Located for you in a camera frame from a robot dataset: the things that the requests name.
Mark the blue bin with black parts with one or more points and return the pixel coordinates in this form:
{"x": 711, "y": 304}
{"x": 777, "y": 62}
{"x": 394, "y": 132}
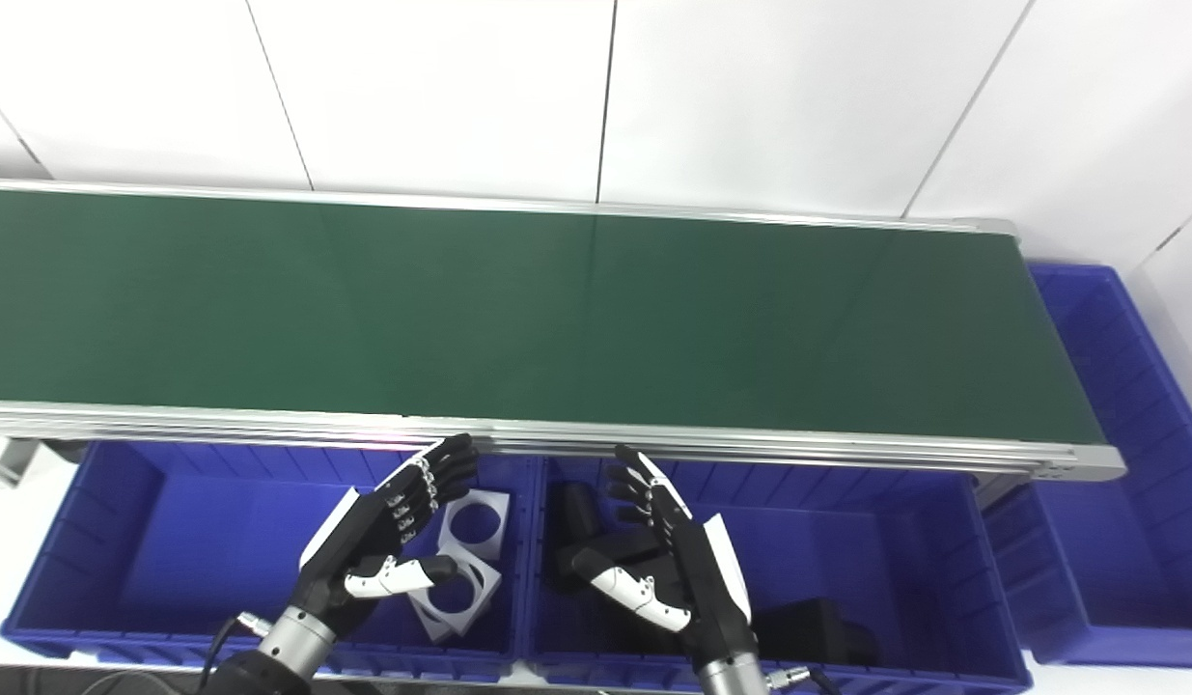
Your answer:
{"x": 875, "y": 550}

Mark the green conveyor belt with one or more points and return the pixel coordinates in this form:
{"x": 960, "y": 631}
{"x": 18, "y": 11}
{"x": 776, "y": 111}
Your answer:
{"x": 518, "y": 319}
{"x": 798, "y": 449}

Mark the blue bin with white parts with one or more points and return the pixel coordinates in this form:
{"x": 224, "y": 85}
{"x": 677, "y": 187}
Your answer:
{"x": 171, "y": 569}

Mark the black boxy part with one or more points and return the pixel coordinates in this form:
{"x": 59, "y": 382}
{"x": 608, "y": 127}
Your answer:
{"x": 817, "y": 632}

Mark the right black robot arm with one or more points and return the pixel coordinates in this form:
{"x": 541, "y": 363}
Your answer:
{"x": 735, "y": 676}

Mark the aluminium conveyor leg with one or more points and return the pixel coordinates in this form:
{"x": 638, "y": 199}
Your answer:
{"x": 999, "y": 488}
{"x": 2, "y": 461}

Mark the black cylindrical part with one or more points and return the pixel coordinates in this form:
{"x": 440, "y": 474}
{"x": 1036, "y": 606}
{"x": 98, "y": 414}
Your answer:
{"x": 576, "y": 512}

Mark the empty blue bin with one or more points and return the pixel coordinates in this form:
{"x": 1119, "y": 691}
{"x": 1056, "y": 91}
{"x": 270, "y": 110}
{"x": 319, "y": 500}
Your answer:
{"x": 1117, "y": 541}

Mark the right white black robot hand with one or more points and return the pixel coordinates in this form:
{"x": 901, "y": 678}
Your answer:
{"x": 711, "y": 589}

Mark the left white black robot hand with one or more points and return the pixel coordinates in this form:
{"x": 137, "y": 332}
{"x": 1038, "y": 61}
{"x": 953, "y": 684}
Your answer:
{"x": 349, "y": 550}

